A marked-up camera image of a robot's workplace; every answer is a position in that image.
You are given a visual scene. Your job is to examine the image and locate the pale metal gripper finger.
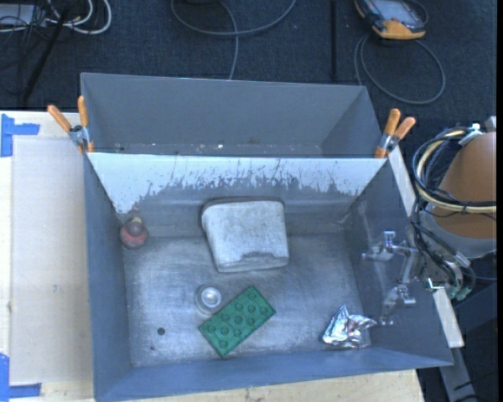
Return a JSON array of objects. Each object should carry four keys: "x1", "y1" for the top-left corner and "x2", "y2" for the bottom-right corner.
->
[
  {"x1": 360, "y1": 229, "x2": 412, "y2": 264},
  {"x1": 378, "y1": 284, "x2": 418, "y2": 327}
]

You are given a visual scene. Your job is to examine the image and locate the crumpled silver foil packet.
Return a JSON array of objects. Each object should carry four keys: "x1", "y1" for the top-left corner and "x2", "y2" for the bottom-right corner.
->
[{"x1": 320, "y1": 304, "x2": 378, "y2": 350}]

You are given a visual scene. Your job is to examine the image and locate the grey metal bin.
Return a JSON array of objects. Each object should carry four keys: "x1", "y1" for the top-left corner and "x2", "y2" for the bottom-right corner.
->
[{"x1": 79, "y1": 72, "x2": 454, "y2": 402}]

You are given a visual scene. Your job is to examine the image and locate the pale grey sponge block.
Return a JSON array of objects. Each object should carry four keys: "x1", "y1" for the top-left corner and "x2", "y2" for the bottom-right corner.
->
[{"x1": 200, "y1": 198, "x2": 291, "y2": 274}]

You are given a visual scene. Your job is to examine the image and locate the dark green flat block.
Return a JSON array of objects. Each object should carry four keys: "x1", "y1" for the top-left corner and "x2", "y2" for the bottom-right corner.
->
[{"x1": 197, "y1": 285, "x2": 277, "y2": 358}]

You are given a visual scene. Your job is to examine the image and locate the small clear glass cup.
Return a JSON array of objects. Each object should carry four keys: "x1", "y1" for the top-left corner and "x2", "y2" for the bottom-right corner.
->
[{"x1": 194, "y1": 283, "x2": 225, "y2": 316}]

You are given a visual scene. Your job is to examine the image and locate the pale wood flat board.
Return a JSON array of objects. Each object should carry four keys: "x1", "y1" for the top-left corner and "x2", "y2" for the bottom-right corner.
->
[{"x1": 8, "y1": 134, "x2": 95, "y2": 387}]

